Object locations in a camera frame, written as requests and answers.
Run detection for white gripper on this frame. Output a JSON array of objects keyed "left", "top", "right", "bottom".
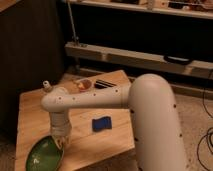
[{"left": 50, "top": 113, "right": 71, "bottom": 150}]

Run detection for green ceramic bowl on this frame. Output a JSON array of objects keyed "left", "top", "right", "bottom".
[{"left": 25, "top": 136, "right": 64, "bottom": 171}]

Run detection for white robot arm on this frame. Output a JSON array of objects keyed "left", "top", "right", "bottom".
[{"left": 41, "top": 74, "right": 189, "bottom": 171}]

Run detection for wooden table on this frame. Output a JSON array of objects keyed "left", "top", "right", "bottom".
[{"left": 14, "top": 69, "right": 136, "bottom": 171}]

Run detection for blue sponge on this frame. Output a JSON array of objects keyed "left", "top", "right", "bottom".
[{"left": 92, "top": 116, "right": 112, "bottom": 132}]

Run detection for small white figurine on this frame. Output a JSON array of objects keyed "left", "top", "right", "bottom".
[{"left": 43, "top": 80, "right": 53, "bottom": 92}]

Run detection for white cup with snack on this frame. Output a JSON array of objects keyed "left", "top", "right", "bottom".
[{"left": 75, "top": 79, "right": 92, "bottom": 92}]

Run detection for metal stand pole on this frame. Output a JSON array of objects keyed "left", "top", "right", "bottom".
[{"left": 67, "top": 0, "right": 79, "bottom": 46}]

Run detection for long wooden shelf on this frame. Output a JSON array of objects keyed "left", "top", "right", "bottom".
[{"left": 65, "top": 42, "right": 213, "bottom": 78}]

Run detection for black handle on shelf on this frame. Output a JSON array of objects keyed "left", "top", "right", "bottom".
[{"left": 163, "top": 56, "right": 193, "bottom": 65}]

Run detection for black cables on floor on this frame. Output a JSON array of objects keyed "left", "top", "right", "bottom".
[{"left": 195, "top": 69, "right": 213, "bottom": 171}]

